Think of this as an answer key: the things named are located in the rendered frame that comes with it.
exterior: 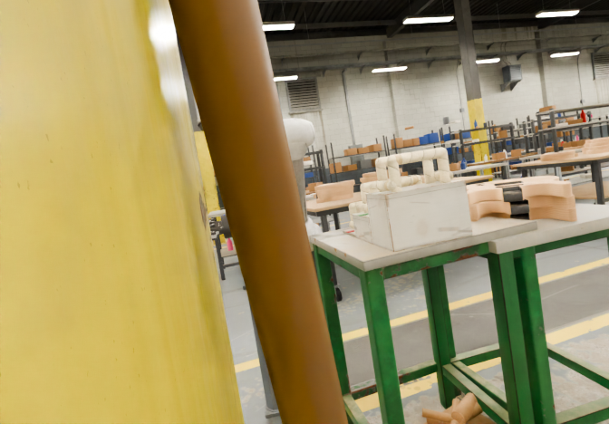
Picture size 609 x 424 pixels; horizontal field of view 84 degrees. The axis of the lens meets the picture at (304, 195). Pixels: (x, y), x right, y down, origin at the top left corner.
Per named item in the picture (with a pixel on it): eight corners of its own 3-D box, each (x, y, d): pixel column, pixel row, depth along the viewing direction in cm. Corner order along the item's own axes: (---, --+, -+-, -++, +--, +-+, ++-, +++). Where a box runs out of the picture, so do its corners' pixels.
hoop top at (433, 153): (390, 166, 99) (389, 155, 99) (385, 167, 102) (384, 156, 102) (450, 156, 103) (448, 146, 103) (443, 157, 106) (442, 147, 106)
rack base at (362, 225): (373, 245, 113) (369, 217, 112) (354, 237, 129) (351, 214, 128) (444, 229, 119) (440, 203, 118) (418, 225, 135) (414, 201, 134)
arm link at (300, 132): (282, 245, 196) (318, 237, 200) (286, 264, 183) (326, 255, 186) (265, 116, 156) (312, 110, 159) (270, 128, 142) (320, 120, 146)
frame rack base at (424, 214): (394, 253, 98) (385, 194, 97) (372, 245, 113) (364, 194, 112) (473, 235, 105) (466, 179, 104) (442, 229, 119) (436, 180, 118)
